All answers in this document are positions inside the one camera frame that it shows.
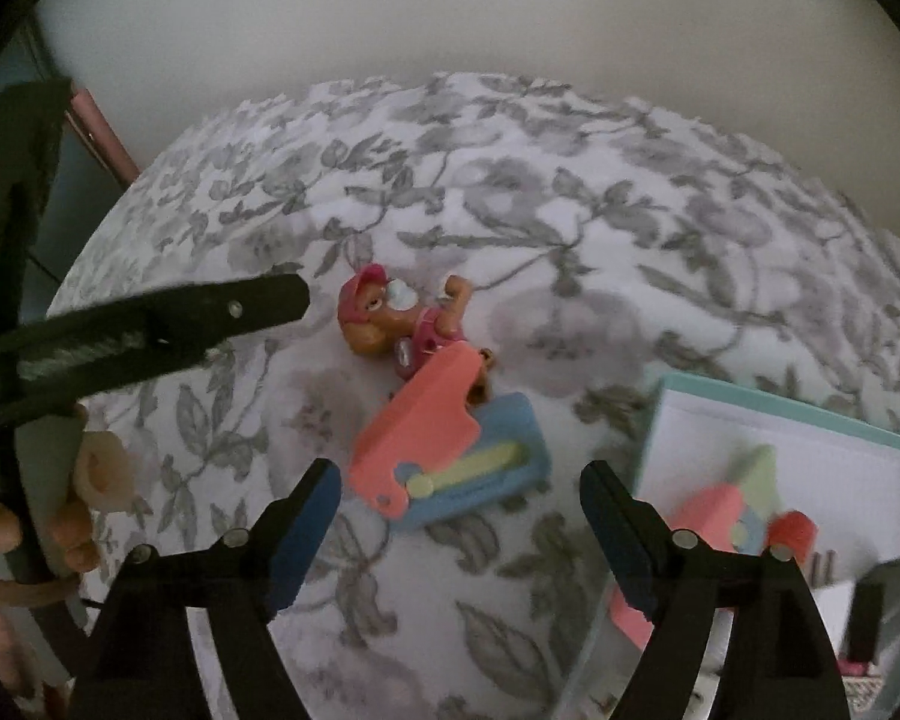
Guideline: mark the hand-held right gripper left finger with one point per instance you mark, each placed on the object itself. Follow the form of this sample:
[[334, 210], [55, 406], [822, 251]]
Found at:
[[304, 532]]

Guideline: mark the pink bed frame edge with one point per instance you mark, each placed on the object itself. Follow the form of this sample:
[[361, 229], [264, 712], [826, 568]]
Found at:
[[105, 139]]

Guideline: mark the red toy piece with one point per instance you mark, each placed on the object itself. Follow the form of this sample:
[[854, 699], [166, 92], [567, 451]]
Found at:
[[795, 529]]

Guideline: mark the red round toy figure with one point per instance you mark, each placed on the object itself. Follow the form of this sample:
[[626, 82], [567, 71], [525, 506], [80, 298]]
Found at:
[[375, 315]]

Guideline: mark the pink and blue toy gun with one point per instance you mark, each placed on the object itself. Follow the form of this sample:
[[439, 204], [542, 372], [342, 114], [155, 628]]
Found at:
[[420, 420]]

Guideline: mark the dark teal cabinet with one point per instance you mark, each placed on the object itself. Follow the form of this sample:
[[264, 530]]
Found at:
[[75, 225]]

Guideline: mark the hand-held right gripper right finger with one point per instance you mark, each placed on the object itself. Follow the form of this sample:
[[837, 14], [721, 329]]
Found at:
[[619, 532]]

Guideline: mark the teal-rimmed white tray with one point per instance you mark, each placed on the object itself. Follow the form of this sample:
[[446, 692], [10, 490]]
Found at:
[[720, 435]]

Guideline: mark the black charger plug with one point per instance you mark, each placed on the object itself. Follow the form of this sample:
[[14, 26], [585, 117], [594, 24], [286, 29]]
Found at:
[[877, 600]]

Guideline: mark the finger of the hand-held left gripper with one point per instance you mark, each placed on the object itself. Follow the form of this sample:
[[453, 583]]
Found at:
[[255, 304], [15, 202]]

